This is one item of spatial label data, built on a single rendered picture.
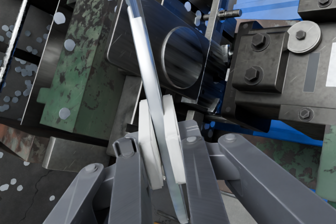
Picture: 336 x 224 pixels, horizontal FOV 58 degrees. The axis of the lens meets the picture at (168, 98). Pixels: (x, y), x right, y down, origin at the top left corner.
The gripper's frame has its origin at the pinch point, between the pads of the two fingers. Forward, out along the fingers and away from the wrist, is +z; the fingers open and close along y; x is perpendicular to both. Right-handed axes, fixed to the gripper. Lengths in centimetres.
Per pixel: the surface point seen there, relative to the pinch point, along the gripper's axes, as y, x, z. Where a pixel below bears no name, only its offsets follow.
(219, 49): 15, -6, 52
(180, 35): 5.7, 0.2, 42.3
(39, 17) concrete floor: -42, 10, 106
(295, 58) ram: 22.7, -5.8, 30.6
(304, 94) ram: 21.8, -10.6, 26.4
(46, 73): -33, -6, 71
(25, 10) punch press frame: -38, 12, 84
